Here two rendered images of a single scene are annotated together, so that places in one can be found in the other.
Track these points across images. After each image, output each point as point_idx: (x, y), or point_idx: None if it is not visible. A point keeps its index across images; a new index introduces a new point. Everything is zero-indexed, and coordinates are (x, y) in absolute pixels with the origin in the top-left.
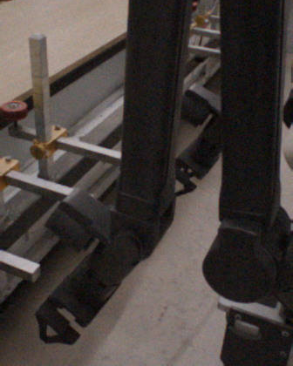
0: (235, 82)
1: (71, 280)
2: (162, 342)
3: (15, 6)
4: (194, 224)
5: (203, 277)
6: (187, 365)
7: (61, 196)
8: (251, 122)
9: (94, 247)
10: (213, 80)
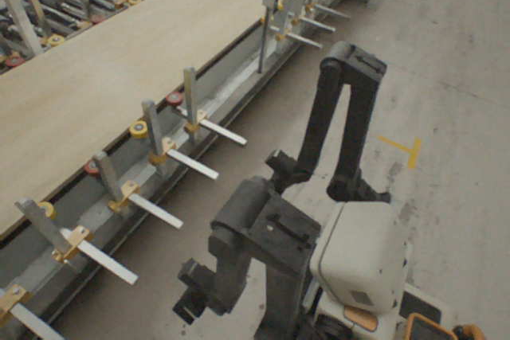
0: (272, 297)
1: (191, 291)
2: None
3: None
4: (285, 145)
5: None
6: None
7: (199, 172)
8: (280, 309)
9: (224, 155)
10: (315, 30)
